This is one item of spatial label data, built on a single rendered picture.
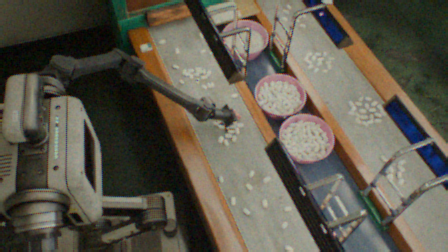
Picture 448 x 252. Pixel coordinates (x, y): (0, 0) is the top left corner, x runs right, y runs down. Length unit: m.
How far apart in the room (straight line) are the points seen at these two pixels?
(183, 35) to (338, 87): 0.92
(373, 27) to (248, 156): 2.14
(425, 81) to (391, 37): 0.48
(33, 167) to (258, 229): 1.00
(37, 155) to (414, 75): 2.93
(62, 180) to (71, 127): 0.17
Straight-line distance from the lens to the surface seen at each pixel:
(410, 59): 3.71
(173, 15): 2.49
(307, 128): 2.14
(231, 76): 1.85
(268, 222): 1.89
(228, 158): 2.01
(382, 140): 2.22
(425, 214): 2.12
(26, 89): 1.19
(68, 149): 1.28
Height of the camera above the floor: 2.51
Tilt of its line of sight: 58 degrees down
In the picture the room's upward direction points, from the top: 2 degrees clockwise
